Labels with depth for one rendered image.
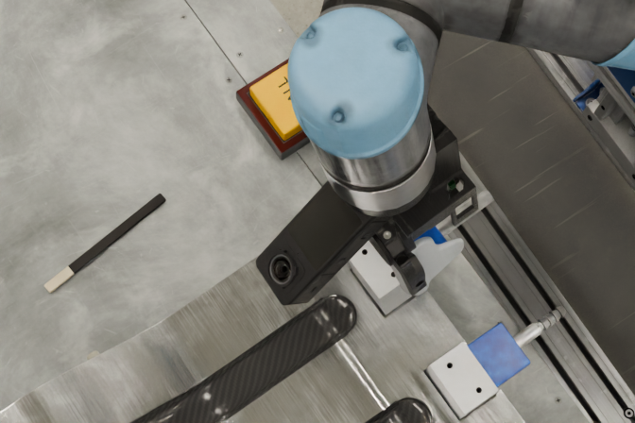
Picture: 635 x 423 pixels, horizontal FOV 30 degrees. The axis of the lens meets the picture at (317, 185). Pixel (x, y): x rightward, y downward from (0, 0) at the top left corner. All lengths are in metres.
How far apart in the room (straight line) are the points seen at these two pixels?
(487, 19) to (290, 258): 0.23
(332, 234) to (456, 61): 1.06
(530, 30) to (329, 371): 0.41
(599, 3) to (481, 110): 1.13
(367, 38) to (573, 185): 1.19
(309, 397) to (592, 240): 0.87
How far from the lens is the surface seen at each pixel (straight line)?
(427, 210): 0.85
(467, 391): 1.00
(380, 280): 0.97
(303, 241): 0.84
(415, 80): 0.66
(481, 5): 0.72
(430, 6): 0.71
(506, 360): 1.02
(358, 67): 0.66
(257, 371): 1.03
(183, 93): 1.19
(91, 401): 0.99
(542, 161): 1.83
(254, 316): 1.03
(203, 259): 1.13
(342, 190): 0.76
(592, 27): 0.73
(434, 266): 0.94
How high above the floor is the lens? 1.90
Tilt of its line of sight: 72 degrees down
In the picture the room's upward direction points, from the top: 5 degrees clockwise
